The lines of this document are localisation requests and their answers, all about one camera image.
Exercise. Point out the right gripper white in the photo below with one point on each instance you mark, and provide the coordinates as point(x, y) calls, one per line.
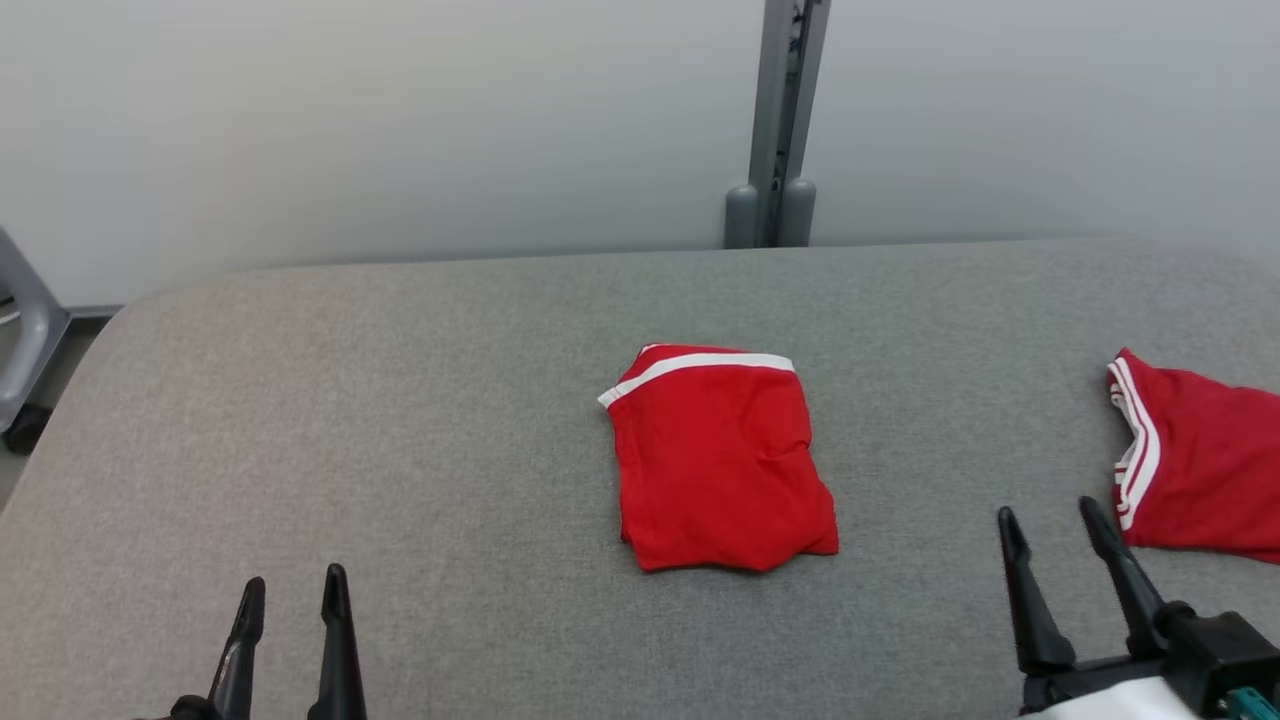
point(1110, 700)

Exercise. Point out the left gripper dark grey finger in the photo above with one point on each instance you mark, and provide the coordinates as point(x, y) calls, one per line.
point(338, 660)
point(240, 660)

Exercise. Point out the red garment with striped trim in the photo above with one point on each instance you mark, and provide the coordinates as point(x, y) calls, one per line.
point(1220, 460)

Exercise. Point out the red garment with white band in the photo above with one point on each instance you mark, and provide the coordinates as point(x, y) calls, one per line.
point(720, 460)

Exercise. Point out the grey curved metal leg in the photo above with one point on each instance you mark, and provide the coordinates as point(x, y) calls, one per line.
point(35, 330)

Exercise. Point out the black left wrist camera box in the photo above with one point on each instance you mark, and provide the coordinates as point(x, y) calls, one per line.
point(185, 710)

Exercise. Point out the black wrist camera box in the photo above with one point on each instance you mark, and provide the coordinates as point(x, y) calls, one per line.
point(1225, 650)
point(185, 710)

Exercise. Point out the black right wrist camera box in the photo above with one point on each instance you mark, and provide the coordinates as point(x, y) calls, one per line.
point(1225, 650)

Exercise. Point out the grey metal partition post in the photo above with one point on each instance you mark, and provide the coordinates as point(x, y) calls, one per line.
point(770, 100)

